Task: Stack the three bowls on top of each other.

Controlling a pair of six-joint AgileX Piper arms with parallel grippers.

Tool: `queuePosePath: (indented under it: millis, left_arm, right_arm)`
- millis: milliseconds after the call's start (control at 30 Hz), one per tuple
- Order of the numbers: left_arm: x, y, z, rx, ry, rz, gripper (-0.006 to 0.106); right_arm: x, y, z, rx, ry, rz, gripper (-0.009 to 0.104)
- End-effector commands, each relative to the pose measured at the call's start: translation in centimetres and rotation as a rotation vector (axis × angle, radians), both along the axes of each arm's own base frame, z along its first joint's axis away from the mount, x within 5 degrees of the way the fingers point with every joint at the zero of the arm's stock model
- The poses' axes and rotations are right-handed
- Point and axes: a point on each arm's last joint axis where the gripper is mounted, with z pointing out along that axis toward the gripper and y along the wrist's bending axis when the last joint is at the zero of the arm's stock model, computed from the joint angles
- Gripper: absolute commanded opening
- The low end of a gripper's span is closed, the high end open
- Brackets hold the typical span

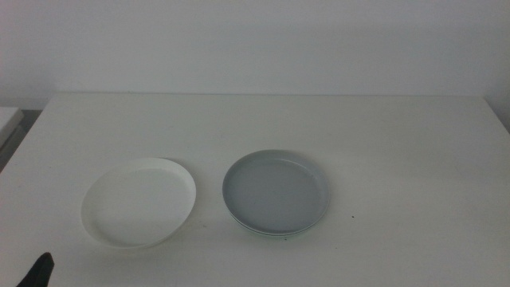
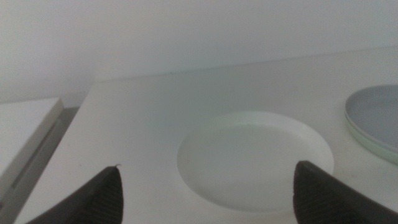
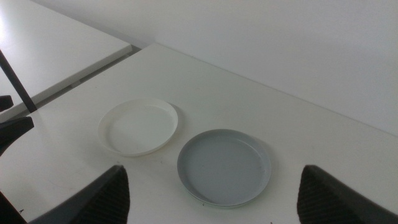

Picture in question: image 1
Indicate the grey shallow bowl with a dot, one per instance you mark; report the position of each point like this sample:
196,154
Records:
275,193

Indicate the pale green shallow bowl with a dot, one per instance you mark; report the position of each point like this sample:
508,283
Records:
279,237

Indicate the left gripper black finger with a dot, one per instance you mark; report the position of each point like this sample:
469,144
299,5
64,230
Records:
40,271

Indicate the white shallow bowl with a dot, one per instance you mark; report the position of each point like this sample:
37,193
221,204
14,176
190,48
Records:
137,205

